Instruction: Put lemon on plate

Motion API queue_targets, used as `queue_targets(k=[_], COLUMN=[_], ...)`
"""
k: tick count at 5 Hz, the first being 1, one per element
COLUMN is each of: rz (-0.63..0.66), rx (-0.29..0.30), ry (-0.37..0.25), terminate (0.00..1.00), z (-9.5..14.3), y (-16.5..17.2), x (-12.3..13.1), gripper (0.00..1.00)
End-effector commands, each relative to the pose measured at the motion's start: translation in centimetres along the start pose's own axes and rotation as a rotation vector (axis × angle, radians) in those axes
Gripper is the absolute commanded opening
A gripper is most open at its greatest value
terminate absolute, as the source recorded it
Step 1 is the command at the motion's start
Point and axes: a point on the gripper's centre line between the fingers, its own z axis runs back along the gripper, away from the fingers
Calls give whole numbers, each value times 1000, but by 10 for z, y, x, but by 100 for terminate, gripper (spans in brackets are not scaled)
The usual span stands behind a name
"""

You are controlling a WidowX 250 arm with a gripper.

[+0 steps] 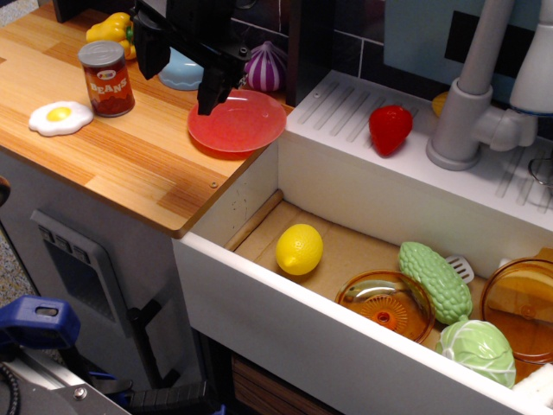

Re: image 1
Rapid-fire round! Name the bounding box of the red toy strawberry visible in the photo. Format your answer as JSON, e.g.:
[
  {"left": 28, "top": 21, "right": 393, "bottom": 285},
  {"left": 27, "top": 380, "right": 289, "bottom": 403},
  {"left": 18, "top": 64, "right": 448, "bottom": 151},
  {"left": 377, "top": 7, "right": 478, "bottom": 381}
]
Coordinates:
[{"left": 368, "top": 105, "right": 413, "bottom": 156}]

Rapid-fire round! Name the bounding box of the metal wire utensil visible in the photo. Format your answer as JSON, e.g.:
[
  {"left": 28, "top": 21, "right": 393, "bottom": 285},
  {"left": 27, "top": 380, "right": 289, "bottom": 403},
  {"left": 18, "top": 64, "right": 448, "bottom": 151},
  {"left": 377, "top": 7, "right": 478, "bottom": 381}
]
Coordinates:
[{"left": 528, "top": 156, "right": 552, "bottom": 188}]

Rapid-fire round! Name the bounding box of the toy beans can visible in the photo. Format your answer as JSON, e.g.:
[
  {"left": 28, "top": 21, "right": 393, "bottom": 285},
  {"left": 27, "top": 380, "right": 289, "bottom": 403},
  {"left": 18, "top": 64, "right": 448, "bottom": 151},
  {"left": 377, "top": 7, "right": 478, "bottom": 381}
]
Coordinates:
[{"left": 78, "top": 41, "right": 135, "bottom": 118}]

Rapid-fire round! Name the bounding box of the orange translucent pot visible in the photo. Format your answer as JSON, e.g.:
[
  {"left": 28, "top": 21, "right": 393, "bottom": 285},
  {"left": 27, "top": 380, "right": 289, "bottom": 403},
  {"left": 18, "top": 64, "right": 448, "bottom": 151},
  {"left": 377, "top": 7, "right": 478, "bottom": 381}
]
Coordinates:
[{"left": 480, "top": 248, "right": 552, "bottom": 364}]

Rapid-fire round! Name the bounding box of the white toy sink basin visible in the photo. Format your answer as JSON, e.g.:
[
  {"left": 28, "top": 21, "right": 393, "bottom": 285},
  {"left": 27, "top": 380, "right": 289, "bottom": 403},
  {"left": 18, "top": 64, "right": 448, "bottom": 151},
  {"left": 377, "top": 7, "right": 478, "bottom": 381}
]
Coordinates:
[{"left": 173, "top": 72, "right": 552, "bottom": 414}]

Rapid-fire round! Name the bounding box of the blue clamp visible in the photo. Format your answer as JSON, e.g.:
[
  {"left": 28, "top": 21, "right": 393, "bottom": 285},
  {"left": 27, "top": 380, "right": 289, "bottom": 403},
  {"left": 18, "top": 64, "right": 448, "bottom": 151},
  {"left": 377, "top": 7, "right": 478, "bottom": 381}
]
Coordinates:
[{"left": 1, "top": 295, "right": 81, "bottom": 350}]

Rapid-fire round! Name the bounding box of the toy fried egg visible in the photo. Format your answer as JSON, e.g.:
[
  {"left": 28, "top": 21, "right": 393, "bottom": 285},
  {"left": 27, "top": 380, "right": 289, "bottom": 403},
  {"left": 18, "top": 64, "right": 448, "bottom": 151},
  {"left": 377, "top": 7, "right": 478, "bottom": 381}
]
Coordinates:
[{"left": 29, "top": 101, "right": 94, "bottom": 137}]

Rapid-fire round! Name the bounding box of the orange translucent pot lid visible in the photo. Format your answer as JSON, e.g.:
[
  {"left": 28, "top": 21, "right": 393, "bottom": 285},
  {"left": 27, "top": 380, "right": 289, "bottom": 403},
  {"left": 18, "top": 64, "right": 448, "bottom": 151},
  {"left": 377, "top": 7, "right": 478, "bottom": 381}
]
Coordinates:
[{"left": 334, "top": 270, "right": 435, "bottom": 343}]

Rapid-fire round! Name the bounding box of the white bottle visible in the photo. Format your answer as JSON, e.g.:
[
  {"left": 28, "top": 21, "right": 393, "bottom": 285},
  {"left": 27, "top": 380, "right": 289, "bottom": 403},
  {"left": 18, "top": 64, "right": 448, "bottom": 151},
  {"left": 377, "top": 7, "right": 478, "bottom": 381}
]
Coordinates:
[{"left": 510, "top": 0, "right": 552, "bottom": 116}]

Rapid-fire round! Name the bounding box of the yellow toy lemon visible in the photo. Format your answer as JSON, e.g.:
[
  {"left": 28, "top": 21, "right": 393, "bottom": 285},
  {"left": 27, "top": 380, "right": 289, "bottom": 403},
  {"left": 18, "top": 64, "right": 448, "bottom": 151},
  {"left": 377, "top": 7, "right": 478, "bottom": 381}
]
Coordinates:
[{"left": 276, "top": 224, "right": 323, "bottom": 276}]

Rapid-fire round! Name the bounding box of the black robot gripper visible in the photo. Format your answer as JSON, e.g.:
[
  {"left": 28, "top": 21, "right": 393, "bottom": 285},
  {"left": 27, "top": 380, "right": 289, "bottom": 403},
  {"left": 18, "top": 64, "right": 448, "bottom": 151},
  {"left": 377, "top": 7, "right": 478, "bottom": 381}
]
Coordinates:
[{"left": 131, "top": 1, "right": 251, "bottom": 116}]

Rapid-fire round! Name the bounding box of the purple striped toy onion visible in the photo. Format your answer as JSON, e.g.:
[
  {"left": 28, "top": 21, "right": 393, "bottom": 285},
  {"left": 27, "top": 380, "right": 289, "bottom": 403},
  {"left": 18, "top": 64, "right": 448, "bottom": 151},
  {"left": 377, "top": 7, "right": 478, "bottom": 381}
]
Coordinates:
[{"left": 245, "top": 41, "right": 288, "bottom": 92}]

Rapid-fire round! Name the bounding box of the pink translucent plate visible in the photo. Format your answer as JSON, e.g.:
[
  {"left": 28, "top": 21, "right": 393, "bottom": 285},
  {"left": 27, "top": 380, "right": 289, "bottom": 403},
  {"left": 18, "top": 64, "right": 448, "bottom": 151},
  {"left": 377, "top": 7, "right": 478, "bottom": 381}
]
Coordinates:
[{"left": 188, "top": 90, "right": 287, "bottom": 153}]

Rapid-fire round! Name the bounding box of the grey toy faucet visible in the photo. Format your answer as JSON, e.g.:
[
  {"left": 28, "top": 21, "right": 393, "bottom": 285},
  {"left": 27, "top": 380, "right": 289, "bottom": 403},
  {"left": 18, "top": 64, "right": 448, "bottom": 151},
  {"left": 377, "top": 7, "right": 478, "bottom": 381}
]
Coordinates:
[{"left": 426, "top": 1, "right": 537, "bottom": 171}]

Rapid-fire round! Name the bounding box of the yellow toy bell pepper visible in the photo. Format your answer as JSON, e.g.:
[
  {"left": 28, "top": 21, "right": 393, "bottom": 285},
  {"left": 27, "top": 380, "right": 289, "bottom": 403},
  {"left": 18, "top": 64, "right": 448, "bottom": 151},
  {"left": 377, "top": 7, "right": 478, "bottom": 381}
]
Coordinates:
[{"left": 86, "top": 12, "right": 137, "bottom": 61}]

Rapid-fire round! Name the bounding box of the yellow item behind faucet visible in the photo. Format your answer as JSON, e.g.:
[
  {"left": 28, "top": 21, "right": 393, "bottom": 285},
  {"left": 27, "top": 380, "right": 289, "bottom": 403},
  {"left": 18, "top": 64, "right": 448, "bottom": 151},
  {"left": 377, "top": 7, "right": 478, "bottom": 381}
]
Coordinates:
[{"left": 431, "top": 92, "right": 448, "bottom": 118}]

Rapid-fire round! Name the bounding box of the green toy cabbage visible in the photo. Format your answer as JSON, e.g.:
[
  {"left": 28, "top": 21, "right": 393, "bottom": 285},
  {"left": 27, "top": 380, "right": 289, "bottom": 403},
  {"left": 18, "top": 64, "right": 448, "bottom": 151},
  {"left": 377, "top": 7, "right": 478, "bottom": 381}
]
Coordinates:
[{"left": 435, "top": 320, "right": 517, "bottom": 388}]

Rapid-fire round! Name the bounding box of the white toy spatula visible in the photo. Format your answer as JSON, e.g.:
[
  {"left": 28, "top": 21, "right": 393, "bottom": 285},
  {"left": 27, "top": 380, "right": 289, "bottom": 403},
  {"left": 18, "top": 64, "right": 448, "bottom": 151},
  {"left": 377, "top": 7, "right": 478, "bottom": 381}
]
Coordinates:
[{"left": 446, "top": 255, "right": 475, "bottom": 284}]

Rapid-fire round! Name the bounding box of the light blue upturned bowl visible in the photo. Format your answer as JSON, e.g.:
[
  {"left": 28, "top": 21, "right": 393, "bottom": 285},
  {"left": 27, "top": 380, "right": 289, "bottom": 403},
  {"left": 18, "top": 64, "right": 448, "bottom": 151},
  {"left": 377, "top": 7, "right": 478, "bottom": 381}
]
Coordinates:
[{"left": 158, "top": 48, "right": 204, "bottom": 91}]

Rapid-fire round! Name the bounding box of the green toy bitter gourd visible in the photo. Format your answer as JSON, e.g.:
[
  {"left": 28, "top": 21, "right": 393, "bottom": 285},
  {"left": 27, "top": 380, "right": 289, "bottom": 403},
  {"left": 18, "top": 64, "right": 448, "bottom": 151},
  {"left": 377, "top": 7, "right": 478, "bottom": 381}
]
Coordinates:
[{"left": 398, "top": 241, "right": 473, "bottom": 325}]

